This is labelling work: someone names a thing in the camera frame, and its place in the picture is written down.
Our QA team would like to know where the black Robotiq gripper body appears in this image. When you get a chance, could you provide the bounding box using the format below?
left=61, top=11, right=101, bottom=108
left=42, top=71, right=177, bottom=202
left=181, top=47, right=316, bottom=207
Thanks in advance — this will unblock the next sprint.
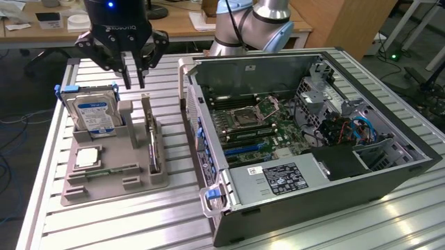
left=82, top=0, right=155, bottom=57

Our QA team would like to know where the white round tray box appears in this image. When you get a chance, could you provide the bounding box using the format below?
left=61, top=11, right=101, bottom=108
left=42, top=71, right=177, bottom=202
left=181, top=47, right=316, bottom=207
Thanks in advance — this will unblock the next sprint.
left=65, top=14, right=92, bottom=33

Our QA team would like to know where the black round stand base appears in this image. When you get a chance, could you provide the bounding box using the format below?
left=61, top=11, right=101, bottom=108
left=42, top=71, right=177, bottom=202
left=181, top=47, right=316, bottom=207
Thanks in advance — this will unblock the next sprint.
left=148, top=4, right=169, bottom=20

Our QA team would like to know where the white paper stack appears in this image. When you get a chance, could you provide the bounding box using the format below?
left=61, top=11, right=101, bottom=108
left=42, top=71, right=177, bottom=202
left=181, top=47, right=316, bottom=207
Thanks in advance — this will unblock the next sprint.
left=188, top=11, right=217, bottom=32

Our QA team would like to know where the wooden desk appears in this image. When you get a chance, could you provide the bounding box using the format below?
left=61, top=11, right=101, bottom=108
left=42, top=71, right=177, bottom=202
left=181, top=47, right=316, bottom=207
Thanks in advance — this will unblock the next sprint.
left=0, top=0, right=314, bottom=50

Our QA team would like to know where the white box with black top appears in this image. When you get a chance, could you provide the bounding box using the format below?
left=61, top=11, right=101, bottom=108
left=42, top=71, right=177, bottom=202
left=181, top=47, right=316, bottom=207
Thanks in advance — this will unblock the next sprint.
left=33, top=12, right=65, bottom=30

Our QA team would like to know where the brown cardboard box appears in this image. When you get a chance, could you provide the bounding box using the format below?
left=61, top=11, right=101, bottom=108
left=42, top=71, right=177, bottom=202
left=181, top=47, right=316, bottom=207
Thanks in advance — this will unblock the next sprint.
left=200, top=0, right=220, bottom=18

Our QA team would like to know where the hard disk with blue label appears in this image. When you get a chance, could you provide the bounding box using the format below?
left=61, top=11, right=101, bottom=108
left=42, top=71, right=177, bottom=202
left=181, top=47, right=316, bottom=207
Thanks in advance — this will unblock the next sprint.
left=61, top=90, right=117, bottom=139

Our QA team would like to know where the CPU socket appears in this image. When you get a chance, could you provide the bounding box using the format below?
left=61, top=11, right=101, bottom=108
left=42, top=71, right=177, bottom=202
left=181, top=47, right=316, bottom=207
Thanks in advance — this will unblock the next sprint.
left=231, top=106, right=267, bottom=130

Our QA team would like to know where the metal socket cover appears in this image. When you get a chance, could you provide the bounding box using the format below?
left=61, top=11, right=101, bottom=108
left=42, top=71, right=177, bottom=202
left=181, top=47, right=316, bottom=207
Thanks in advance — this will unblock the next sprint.
left=255, top=95, right=283, bottom=121

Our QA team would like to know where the grey parts rack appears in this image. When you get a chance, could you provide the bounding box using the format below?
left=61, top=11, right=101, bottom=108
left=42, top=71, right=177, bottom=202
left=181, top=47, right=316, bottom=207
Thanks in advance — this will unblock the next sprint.
left=60, top=100, right=171, bottom=208

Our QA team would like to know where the silver CPU chip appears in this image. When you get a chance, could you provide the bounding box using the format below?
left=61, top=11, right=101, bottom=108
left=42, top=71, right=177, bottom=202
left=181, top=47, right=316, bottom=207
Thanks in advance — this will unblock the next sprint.
left=74, top=148, right=100, bottom=169

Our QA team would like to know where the blue expansion slot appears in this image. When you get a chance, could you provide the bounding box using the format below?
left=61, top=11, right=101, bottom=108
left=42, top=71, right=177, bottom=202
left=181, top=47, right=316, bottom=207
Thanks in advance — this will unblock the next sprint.
left=221, top=142, right=267, bottom=157

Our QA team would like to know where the green RAM stick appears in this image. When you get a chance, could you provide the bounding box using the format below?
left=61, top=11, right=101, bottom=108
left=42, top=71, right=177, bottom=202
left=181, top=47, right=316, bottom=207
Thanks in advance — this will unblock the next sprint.
left=82, top=168, right=125, bottom=180

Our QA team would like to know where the metal disk bay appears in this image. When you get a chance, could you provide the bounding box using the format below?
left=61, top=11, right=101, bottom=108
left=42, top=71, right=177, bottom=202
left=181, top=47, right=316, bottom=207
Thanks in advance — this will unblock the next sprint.
left=295, top=75, right=348, bottom=126

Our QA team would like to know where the green motherboard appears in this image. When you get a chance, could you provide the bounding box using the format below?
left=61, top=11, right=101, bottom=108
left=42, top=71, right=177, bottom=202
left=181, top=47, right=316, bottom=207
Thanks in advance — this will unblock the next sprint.
left=208, top=95, right=314, bottom=167

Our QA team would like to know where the wooden cabinet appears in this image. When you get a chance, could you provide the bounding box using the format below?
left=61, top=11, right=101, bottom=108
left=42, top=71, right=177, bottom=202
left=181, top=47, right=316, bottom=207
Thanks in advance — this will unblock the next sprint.
left=287, top=0, right=399, bottom=60

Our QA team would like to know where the grey power supply unit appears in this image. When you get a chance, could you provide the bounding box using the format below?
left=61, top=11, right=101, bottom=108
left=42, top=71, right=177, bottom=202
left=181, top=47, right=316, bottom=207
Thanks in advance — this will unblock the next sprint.
left=217, top=153, right=331, bottom=206

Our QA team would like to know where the open black PC case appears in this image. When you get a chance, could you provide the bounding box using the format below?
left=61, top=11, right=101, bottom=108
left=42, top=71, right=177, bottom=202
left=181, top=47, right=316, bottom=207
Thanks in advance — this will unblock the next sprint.
left=176, top=51, right=443, bottom=248

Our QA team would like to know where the black floor equipment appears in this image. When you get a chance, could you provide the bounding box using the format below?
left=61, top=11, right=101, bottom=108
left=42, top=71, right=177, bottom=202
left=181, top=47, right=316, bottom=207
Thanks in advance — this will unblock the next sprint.
left=402, top=66, right=445, bottom=118

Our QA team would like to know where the blue disk carrier bracket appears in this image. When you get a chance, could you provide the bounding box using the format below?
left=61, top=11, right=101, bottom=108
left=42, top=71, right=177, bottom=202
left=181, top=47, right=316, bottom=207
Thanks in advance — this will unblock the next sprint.
left=52, top=82, right=121, bottom=110

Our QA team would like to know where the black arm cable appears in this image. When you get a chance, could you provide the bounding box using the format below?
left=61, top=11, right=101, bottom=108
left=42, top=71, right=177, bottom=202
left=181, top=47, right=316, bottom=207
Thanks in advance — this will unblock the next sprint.
left=224, top=0, right=250, bottom=52

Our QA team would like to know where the white floor cable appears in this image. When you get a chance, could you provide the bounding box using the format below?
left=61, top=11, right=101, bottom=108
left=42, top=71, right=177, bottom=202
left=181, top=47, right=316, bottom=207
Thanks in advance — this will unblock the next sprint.
left=0, top=109, right=56, bottom=124

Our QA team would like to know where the blue floor cable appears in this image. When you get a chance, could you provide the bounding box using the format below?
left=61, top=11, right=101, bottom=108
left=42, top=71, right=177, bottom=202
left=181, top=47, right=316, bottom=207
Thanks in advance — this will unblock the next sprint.
left=0, top=124, right=29, bottom=224

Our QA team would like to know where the black wire connector bundle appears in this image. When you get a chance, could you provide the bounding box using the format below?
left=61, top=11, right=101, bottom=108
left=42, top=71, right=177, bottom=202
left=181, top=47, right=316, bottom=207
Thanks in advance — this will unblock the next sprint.
left=318, top=119, right=346, bottom=145

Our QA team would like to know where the red wire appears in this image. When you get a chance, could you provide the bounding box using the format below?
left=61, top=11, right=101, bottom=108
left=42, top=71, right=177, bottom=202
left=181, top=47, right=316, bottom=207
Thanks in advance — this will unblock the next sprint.
left=339, top=120, right=352, bottom=139

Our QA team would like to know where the blue wire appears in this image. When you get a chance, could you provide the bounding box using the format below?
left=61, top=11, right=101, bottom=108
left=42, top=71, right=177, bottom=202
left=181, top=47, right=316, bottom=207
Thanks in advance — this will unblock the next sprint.
left=348, top=117, right=378, bottom=143

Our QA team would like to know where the white table frame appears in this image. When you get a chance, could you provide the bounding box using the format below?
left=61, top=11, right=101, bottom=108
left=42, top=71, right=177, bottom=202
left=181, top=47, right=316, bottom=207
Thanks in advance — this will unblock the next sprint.
left=380, top=0, right=445, bottom=71

